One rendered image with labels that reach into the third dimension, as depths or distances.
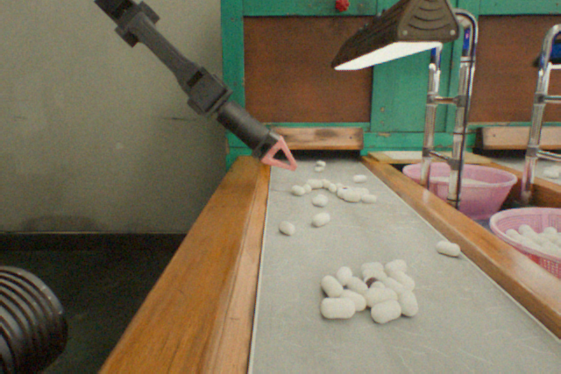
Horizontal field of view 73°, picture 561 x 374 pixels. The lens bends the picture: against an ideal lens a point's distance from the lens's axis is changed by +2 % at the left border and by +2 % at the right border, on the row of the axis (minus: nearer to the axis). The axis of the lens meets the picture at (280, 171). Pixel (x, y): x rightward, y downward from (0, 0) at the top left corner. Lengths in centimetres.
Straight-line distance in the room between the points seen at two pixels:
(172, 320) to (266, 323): 10
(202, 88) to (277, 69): 51
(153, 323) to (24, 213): 245
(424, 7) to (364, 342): 39
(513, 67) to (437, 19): 98
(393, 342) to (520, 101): 120
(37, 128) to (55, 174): 29
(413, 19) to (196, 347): 43
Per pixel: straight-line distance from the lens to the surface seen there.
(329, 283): 47
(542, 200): 106
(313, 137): 124
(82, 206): 262
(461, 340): 45
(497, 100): 148
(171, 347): 37
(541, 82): 104
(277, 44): 130
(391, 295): 46
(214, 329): 38
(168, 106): 231
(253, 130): 80
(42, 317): 48
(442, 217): 72
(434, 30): 53
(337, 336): 42
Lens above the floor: 98
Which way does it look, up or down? 12 degrees down
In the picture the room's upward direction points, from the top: straight up
